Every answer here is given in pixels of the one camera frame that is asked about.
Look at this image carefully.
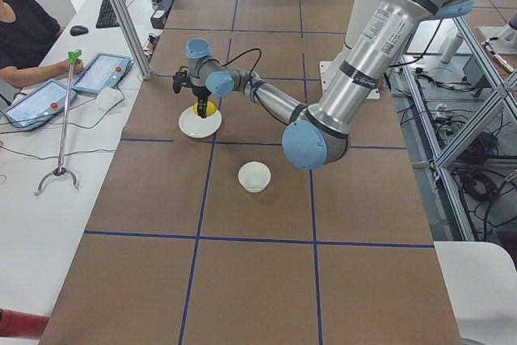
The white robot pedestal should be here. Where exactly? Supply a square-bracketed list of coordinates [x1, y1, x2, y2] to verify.
[320, 0, 380, 92]

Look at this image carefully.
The white bowl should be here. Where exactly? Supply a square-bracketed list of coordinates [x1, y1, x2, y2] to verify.
[237, 162, 271, 193]

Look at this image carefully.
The near blue teach pendant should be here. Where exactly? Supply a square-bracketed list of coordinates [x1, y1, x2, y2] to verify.
[1, 78, 67, 131]

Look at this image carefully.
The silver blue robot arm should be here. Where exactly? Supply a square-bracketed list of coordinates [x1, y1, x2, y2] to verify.
[185, 0, 474, 170]

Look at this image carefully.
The white plate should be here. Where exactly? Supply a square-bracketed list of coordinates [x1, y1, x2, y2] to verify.
[178, 107, 222, 139]

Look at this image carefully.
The red cylinder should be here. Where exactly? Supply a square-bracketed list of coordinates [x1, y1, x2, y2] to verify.
[0, 309, 49, 339]

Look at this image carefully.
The brown paper table cover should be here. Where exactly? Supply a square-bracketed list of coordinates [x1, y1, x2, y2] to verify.
[42, 0, 460, 344]

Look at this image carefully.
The green handled reacher grabber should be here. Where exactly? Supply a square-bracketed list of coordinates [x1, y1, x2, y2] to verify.
[34, 49, 82, 196]

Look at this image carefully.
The aluminium frame post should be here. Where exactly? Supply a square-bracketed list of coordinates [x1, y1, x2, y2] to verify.
[110, 0, 151, 80]

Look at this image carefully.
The white side table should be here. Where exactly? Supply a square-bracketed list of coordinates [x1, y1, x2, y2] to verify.
[435, 242, 516, 344]

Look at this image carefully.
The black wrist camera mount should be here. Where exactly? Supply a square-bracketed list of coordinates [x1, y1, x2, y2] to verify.
[172, 66, 192, 94]

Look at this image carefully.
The white bottle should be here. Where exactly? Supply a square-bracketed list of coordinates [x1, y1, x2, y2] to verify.
[439, 30, 464, 64]

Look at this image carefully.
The far blue teach pendant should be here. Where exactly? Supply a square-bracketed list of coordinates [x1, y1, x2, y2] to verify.
[72, 53, 131, 95]

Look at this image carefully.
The black computer mouse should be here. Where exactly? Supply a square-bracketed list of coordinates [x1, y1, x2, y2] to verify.
[69, 25, 89, 36]

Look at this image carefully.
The white folded cloth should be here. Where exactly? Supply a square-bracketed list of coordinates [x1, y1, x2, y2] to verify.
[95, 87, 124, 112]

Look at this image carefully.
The black keyboard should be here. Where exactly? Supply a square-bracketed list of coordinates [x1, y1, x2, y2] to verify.
[95, 0, 120, 29]

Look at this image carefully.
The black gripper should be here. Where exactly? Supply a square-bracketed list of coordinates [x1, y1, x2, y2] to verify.
[192, 86, 209, 118]

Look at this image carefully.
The yellow lemon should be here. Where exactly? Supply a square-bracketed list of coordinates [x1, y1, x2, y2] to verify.
[193, 101, 217, 118]

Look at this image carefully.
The person in black shirt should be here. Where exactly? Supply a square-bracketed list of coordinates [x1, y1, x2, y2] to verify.
[1, 0, 69, 89]

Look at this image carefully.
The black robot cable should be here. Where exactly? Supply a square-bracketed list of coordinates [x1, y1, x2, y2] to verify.
[221, 47, 263, 79]

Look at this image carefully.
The blue teach pendant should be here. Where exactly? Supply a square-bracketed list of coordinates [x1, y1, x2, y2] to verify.
[1, 78, 67, 131]
[72, 53, 131, 95]

